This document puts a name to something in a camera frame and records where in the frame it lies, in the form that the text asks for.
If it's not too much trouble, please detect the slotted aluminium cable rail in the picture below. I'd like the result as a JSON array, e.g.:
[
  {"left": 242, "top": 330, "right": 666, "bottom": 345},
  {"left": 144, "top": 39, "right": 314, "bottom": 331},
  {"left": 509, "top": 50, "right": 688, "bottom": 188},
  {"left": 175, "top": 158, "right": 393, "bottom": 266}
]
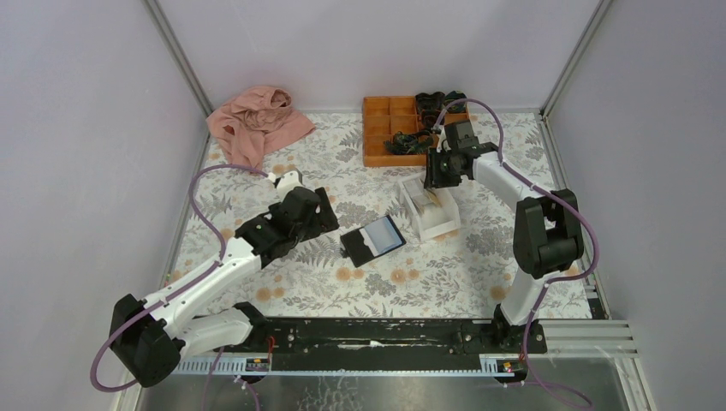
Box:
[{"left": 170, "top": 354, "right": 528, "bottom": 378}]

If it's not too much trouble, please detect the tangled dark strap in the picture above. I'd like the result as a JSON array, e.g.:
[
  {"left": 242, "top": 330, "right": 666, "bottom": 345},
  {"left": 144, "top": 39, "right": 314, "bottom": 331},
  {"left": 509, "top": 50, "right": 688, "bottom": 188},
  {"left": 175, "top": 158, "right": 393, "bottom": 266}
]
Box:
[{"left": 383, "top": 129, "right": 437, "bottom": 157}]

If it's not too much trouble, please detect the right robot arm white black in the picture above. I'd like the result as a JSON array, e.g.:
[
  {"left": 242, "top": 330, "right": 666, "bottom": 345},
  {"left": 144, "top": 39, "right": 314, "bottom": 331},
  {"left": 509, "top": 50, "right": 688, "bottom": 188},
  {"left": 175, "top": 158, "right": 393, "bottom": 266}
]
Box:
[{"left": 424, "top": 120, "right": 584, "bottom": 353}]

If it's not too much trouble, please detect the dark rolled strap in tray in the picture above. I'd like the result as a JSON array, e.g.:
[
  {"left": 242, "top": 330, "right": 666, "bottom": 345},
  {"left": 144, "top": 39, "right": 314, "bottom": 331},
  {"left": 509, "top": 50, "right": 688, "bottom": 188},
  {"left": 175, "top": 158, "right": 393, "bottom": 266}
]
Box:
[{"left": 414, "top": 91, "right": 446, "bottom": 115}]

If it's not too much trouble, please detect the black blue card holder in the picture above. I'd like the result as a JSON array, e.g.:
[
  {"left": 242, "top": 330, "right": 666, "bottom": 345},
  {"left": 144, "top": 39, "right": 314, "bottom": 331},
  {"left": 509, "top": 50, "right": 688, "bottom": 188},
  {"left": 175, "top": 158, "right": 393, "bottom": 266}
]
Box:
[{"left": 340, "top": 215, "right": 407, "bottom": 268}]

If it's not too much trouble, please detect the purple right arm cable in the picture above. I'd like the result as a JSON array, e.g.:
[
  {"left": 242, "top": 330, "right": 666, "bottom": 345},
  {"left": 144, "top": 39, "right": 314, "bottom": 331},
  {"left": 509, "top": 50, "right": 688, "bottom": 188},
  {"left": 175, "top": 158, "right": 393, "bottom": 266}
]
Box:
[{"left": 433, "top": 98, "right": 601, "bottom": 411}]

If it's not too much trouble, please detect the orange compartment tray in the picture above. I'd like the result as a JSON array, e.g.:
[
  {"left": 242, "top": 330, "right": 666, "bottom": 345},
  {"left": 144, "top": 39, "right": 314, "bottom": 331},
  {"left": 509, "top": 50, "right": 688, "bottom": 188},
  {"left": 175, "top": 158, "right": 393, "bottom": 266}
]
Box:
[{"left": 363, "top": 91, "right": 470, "bottom": 167}]

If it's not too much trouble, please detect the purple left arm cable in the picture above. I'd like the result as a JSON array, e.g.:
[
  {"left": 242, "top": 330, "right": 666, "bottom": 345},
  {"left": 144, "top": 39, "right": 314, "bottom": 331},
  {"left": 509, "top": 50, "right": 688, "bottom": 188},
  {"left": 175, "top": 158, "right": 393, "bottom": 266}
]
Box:
[{"left": 89, "top": 164, "right": 279, "bottom": 394}]

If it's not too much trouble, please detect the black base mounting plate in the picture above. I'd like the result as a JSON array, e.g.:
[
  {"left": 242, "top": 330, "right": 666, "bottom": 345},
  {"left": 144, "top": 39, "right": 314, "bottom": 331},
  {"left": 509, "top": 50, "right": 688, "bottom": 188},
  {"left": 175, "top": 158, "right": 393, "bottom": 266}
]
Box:
[{"left": 224, "top": 317, "right": 547, "bottom": 360}]

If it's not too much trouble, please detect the pink crumpled cloth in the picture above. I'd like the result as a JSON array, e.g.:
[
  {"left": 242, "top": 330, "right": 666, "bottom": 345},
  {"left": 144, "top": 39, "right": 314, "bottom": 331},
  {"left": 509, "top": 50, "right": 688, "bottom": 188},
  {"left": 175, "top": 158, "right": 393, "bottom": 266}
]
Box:
[{"left": 206, "top": 86, "right": 315, "bottom": 170}]

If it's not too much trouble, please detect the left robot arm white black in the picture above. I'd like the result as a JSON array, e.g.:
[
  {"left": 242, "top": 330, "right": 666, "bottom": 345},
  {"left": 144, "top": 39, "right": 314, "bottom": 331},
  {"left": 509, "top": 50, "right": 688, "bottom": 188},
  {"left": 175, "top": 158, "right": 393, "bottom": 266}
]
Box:
[{"left": 109, "top": 187, "right": 339, "bottom": 388}]

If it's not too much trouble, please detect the floral patterned table mat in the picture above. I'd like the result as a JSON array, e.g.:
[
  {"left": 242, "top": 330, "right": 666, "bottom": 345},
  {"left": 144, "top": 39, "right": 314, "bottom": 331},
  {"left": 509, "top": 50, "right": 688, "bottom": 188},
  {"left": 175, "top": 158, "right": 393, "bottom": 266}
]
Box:
[{"left": 169, "top": 110, "right": 594, "bottom": 320}]

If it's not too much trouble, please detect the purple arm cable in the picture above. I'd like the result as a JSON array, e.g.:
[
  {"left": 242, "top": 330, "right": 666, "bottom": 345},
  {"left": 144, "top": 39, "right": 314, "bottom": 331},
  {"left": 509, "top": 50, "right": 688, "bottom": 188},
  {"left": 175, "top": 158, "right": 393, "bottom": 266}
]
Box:
[
  {"left": 433, "top": 98, "right": 601, "bottom": 411},
  {"left": 89, "top": 164, "right": 279, "bottom": 394}
]

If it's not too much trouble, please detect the white plastic card tray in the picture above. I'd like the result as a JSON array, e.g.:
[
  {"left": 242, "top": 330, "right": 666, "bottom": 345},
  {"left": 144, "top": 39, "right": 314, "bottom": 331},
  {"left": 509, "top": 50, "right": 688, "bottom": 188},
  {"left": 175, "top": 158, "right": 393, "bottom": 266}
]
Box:
[{"left": 396, "top": 172, "right": 461, "bottom": 241}]

